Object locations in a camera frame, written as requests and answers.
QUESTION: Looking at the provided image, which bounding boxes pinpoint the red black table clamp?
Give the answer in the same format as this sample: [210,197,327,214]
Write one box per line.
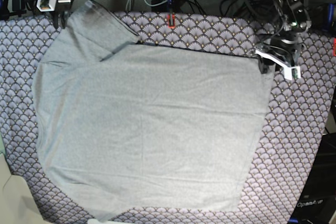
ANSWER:
[167,0,175,28]

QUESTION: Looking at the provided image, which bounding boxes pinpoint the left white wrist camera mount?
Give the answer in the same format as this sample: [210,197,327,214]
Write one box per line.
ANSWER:
[255,49,301,80]

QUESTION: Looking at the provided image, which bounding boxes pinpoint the red clamp at right edge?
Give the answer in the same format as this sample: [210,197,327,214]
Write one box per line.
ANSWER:
[333,38,336,56]

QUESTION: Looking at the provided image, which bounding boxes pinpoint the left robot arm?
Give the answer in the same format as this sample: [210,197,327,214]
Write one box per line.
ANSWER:
[244,0,312,80]

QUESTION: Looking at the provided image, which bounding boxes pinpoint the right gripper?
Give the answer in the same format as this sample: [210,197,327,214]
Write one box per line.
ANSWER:
[51,0,72,29]

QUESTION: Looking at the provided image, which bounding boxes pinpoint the fan-patterned table cloth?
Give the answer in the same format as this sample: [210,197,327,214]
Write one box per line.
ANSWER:
[1,12,335,223]

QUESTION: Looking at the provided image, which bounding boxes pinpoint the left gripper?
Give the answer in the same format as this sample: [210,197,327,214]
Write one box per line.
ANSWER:
[258,37,302,74]

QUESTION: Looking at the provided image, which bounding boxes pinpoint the grey T-shirt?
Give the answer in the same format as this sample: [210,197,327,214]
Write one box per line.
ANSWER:
[32,1,275,221]

